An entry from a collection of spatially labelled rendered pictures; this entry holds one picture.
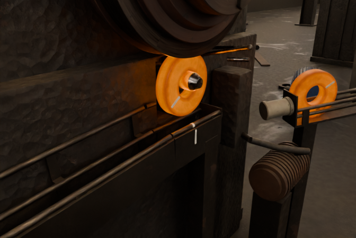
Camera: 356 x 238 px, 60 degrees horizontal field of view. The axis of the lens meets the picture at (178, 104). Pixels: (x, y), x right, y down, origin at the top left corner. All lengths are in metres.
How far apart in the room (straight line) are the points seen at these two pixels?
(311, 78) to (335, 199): 0.95
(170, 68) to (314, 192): 1.35
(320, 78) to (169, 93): 0.54
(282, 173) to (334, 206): 0.85
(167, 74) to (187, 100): 0.10
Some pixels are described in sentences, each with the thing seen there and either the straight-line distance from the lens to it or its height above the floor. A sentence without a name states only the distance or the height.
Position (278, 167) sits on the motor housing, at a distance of 0.98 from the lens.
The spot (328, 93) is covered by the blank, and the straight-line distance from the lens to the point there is 1.09.
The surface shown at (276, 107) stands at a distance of 0.99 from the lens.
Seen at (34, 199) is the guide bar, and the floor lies 0.68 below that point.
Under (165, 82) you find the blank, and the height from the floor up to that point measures 0.83.
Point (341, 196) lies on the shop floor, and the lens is 1.89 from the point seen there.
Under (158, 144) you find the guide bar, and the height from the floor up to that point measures 0.71.
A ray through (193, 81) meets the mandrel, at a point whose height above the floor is 0.83.
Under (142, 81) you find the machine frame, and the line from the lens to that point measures 0.73.
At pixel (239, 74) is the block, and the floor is 0.80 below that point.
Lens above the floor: 1.03
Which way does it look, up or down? 21 degrees down
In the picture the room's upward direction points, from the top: straight up
